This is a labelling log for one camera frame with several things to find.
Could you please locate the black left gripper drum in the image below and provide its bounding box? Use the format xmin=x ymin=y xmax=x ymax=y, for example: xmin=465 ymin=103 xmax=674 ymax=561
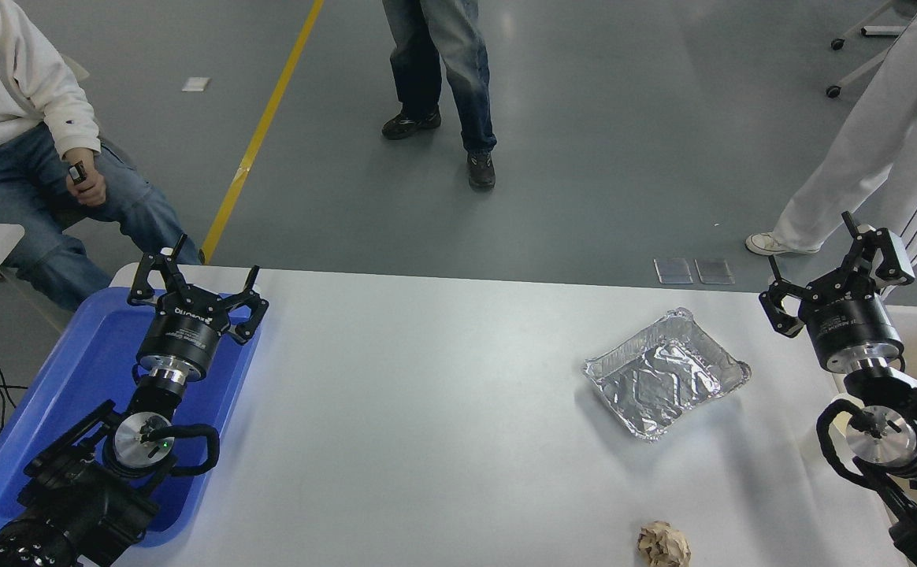
xmin=136 ymin=288 xmax=232 ymax=382

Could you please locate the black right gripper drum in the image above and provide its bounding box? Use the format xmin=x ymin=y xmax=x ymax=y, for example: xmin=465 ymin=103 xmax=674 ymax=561
xmin=801 ymin=272 xmax=904 ymax=373

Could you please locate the person's left hand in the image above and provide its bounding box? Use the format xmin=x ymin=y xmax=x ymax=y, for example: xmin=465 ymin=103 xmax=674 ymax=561
xmin=65 ymin=148 xmax=109 ymax=207

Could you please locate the blue plastic tray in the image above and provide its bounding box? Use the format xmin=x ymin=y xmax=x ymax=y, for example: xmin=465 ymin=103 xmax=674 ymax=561
xmin=0 ymin=287 xmax=262 ymax=548

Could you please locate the silver foil tray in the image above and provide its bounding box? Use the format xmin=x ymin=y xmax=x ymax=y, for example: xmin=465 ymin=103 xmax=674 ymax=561
xmin=583 ymin=307 xmax=752 ymax=442

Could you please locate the person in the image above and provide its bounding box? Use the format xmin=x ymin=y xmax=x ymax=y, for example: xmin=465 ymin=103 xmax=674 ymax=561
xmin=745 ymin=0 xmax=917 ymax=300
xmin=0 ymin=0 xmax=201 ymax=312
xmin=381 ymin=0 xmax=499 ymax=191

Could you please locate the white-framed rolling chair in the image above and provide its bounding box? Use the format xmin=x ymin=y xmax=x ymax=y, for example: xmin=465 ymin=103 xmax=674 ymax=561
xmin=826 ymin=0 xmax=917 ymax=99

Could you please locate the crumpled tan paper ball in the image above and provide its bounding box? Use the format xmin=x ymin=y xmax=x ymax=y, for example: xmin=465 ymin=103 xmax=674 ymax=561
xmin=637 ymin=521 xmax=692 ymax=567

